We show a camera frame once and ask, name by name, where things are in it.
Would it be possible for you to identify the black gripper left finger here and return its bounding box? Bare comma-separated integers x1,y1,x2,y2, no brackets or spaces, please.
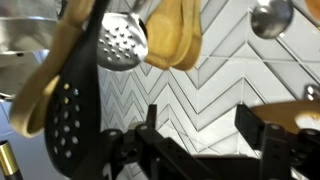
101,104,218,180

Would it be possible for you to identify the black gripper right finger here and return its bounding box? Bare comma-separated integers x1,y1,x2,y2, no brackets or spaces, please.
234,104,320,180

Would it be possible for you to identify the silver slotted spoon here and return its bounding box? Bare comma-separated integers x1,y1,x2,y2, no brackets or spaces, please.
96,0,150,73

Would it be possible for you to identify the black slotted spoon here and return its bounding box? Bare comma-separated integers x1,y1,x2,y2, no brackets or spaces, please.
44,0,111,178

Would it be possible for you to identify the wooden spoon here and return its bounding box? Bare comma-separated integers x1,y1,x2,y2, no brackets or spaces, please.
144,0,188,71
171,0,203,72

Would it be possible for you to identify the shiny silver cutlery holder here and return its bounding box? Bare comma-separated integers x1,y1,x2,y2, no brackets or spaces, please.
0,0,63,99

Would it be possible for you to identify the wooden slotted spatula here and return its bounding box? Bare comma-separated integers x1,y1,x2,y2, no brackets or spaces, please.
9,0,96,139

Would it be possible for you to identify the silver ladle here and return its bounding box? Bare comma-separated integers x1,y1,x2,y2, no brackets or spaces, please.
250,0,295,40

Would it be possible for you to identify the black handle with gold band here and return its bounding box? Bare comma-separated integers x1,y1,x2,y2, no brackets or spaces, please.
0,139,24,180

